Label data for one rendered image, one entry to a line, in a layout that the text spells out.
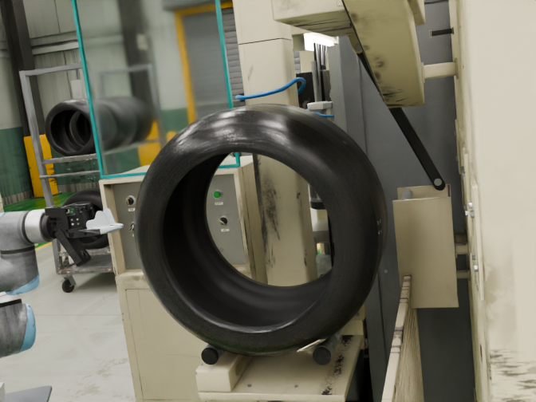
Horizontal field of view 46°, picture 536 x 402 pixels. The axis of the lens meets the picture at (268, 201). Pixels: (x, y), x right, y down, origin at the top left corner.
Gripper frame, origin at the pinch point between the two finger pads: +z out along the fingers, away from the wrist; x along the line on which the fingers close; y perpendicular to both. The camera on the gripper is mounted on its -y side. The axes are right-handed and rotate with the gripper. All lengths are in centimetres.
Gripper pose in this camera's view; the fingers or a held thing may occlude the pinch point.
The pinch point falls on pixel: (118, 229)
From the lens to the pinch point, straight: 169.3
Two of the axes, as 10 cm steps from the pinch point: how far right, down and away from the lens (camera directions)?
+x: 2.6, -2.0, 9.5
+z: 9.6, -0.7, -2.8
